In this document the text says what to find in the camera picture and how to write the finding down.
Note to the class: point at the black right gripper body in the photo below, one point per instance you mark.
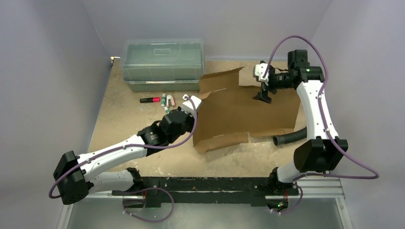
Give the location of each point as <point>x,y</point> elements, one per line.
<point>264,93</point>

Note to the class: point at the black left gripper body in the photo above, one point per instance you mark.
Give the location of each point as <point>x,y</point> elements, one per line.
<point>189,123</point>

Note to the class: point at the brown cardboard box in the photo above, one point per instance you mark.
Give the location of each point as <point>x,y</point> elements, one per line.
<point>228,113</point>

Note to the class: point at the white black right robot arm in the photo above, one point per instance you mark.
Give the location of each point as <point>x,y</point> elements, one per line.
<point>323,148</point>

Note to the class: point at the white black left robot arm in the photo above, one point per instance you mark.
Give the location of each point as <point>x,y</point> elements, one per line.
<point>77,176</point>

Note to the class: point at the green white marker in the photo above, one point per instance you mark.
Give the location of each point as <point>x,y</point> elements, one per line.
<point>166,109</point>
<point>163,100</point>

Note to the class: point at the red black marker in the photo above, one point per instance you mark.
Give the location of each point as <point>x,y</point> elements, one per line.
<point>150,100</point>

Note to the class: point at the clear plastic storage bin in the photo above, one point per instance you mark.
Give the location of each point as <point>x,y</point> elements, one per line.
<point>150,65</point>

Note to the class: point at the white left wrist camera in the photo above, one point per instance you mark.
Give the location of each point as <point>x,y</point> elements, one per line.
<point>190,105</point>

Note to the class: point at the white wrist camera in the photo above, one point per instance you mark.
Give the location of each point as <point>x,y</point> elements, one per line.
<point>260,73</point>
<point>190,105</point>

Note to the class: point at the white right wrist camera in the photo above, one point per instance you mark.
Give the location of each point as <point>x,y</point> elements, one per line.
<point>260,73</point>

